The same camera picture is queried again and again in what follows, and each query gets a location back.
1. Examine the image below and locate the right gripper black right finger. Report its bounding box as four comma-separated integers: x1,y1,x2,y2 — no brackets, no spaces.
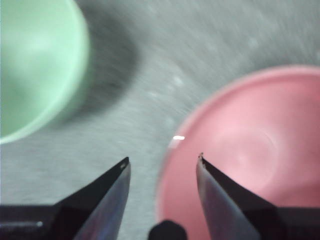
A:
195,152,320,240

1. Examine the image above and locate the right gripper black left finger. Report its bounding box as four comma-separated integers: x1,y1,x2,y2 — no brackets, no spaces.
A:
0,156,132,240

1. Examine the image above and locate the green ribbed bowl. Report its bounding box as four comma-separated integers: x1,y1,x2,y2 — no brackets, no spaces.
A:
0,0,91,145

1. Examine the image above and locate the red ribbed bowl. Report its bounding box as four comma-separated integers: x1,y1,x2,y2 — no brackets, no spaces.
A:
154,64,320,240

